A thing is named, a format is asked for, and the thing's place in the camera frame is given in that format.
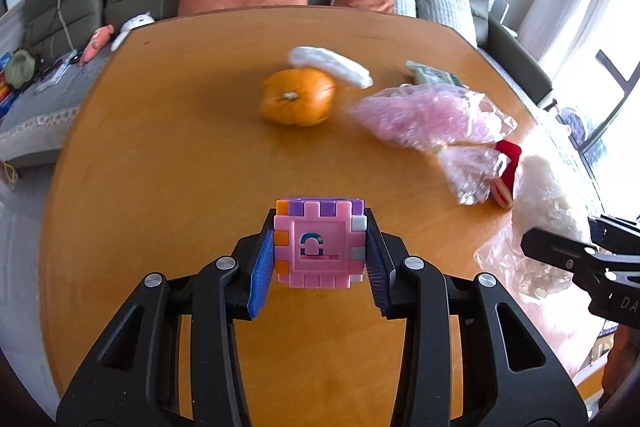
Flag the white plush toy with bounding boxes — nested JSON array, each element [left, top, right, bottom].
[[111, 12, 156, 52]]

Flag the grey bedspread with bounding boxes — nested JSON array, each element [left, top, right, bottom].
[[0, 47, 117, 168]]

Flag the green hat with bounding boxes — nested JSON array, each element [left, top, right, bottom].
[[5, 49, 39, 89]]

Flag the white plastic bag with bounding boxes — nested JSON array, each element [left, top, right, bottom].
[[474, 152, 607, 304]]

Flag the wide grey quilted cushion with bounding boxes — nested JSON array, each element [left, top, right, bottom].
[[412, 0, 479, 48]]

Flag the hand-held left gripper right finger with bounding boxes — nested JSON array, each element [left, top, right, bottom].
[[365, 209, 586, 427]]

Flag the pink toy block cube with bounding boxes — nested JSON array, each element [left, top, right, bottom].
[[273, 197, 368, 290]]

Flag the green printed packet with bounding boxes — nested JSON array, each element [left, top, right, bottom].
[[405, 60, 464, 89]]

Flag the orange pumpkin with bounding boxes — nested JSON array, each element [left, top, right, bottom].
[[259, 68, 337, 128]]

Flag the white sock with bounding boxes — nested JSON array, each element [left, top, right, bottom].
[[287, 46, 374, 90]]

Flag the dark blue object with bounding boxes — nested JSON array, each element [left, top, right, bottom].
[[552, 99, 589, 146]]

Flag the pink plush toy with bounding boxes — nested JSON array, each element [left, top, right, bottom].
[[79, 25, 115, 67]]

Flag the person's right forearm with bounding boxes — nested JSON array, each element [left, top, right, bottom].
[[600, 324, 640, 409]]

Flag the bag of pink rubber bands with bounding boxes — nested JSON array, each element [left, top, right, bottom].
[[347, 84, 519, 208]]

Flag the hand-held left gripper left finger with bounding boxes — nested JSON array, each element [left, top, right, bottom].
[[56, 219, 276, 427]]

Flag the clear bag with red item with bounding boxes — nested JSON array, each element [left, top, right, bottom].
[[487, 139, 524, 210]]

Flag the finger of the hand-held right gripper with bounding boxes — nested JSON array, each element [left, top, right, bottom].
[[588, 215, 640, 253], [520, 227, 599, 281]]

